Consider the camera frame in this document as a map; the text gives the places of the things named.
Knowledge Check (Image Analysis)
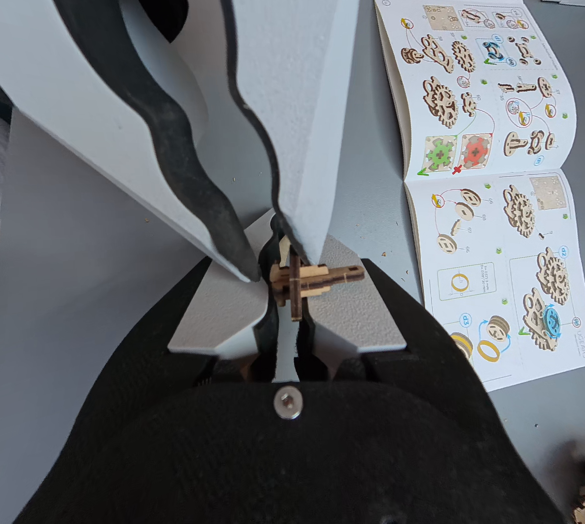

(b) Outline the small wooden axle part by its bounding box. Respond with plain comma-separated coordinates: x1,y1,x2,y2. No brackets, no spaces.
270,245,365,322

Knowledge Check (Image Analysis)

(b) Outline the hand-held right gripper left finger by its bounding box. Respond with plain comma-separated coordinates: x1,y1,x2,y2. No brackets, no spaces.
167,213,282,382

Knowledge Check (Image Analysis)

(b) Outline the illustrated instruction booklet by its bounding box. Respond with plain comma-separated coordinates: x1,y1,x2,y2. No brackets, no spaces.
372,0,585,392

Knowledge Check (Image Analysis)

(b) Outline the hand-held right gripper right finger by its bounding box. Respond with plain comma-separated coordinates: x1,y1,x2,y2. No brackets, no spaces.
296,235,408,382

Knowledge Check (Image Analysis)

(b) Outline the grey desk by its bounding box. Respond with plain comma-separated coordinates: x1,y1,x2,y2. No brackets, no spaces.
0,0,585,524

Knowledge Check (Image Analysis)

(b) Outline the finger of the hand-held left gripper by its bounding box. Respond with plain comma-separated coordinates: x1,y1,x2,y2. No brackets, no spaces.
0,0,262,283
200,0,367,265

